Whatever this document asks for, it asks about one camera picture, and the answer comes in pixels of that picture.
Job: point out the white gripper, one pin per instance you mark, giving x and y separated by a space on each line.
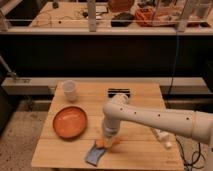
109 138

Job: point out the wooden background table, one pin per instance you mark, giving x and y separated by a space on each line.
70 15

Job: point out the black bag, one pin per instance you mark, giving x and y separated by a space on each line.
122 20

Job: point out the orange plate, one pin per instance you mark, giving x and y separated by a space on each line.
70 122

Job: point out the black rectangular box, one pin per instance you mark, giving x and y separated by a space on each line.
113 91

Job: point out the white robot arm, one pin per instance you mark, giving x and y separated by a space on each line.
187 123

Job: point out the white plastic cup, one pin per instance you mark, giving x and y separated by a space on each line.
70 90

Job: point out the white plastic bottle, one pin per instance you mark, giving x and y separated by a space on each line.
162 136

